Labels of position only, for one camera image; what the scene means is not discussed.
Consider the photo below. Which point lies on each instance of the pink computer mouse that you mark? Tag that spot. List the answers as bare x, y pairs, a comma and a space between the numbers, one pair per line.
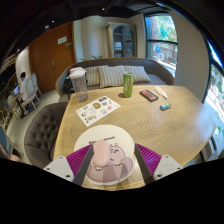
101, 152

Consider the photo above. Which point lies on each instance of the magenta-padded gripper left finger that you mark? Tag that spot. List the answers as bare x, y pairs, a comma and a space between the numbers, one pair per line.
59, 166

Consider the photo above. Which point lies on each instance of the grey curved sofa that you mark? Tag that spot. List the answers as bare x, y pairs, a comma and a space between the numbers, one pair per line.
160, 75

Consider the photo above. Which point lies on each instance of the green drink can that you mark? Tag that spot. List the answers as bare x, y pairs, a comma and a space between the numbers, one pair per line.
128, 86

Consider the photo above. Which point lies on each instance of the clear plastic tumbler with lid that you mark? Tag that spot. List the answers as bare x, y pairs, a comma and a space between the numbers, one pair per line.
80, 86

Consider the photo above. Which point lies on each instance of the round white cartoon mouse pad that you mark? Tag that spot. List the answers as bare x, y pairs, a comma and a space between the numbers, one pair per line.
106, 133

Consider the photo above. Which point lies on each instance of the striped beige pillow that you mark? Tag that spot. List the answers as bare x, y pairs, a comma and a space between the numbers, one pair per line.
111, 76
138, 74
92, 76

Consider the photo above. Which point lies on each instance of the brown wooden door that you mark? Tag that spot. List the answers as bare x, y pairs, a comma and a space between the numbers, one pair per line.
50, 56

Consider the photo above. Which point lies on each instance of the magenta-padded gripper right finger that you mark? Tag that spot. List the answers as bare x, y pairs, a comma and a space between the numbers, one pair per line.
166, 165

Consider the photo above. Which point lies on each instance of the green chewing gum pack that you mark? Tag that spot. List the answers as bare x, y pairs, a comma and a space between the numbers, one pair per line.
165, 106

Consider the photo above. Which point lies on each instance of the grey glass-door cabinet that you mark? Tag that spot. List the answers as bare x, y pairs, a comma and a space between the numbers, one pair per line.
122, 40

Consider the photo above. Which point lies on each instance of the grey tufted armchair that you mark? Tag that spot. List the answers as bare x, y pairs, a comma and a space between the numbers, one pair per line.
41, 133

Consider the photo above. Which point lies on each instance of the white sticker sheet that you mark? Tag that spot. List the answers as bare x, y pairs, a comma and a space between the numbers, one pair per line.
98, 110

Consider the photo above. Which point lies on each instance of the white wooden chair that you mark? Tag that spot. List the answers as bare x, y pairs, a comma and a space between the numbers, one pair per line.
33, 88

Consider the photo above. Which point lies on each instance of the person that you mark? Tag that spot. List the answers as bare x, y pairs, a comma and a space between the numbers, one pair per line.
23, 88

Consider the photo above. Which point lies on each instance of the black box with red print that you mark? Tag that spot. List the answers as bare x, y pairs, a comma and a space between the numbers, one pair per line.
148, 95

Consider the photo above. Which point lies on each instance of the small white tube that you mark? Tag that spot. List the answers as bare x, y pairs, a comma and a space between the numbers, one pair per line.
160, 92

